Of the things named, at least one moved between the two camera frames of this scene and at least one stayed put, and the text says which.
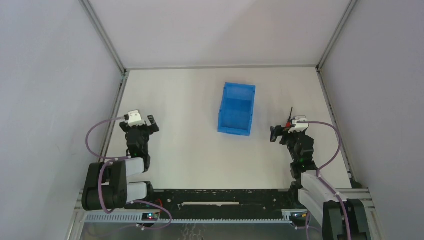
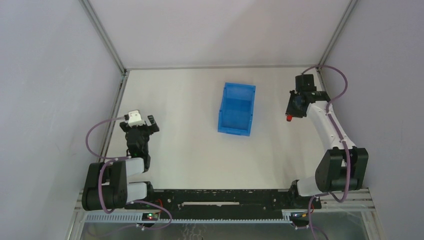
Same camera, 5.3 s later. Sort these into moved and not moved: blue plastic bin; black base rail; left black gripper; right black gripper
Moved: right black gripper
Not moved: black base rail; left black gripper; blue plastic bin
